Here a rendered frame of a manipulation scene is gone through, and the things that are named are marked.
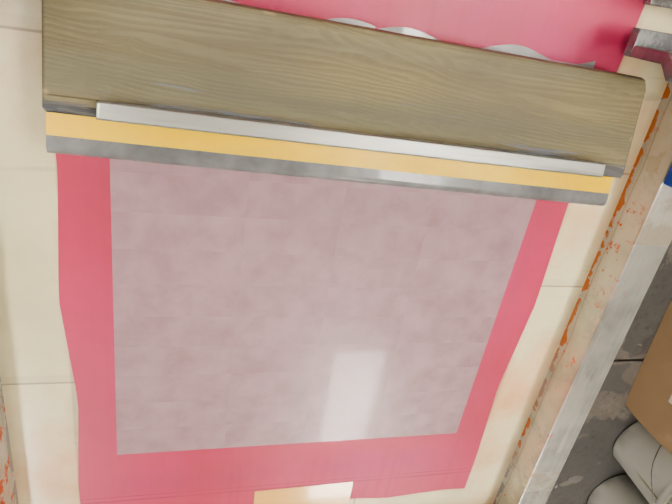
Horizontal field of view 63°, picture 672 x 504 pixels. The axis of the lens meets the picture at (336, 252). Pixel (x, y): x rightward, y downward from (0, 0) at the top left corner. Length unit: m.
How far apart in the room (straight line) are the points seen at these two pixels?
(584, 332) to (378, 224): 0.24
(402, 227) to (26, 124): 0.28
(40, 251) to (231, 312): 0.15
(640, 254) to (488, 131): 0.21
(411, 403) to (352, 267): 0.18
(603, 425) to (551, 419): 1.97
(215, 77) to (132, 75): 0.05
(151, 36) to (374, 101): 0.14
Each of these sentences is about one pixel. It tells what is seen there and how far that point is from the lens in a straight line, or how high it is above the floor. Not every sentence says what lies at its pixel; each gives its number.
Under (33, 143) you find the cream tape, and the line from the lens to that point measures 0.41.
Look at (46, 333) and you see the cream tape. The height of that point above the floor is 0.96.
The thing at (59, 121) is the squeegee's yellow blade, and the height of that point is 0.99.
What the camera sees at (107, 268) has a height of 0.96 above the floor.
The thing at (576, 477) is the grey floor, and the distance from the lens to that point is 2.78.
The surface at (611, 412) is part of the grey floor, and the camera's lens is 2.57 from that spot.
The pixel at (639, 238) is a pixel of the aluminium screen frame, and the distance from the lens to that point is 0.54.
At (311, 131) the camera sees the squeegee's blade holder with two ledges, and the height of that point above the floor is 1.01.
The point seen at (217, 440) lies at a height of 0.96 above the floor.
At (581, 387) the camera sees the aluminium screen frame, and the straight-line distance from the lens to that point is 0.61.
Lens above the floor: 1.34
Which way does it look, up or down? 59 degrees down
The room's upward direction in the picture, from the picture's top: 154 degrees clockwise
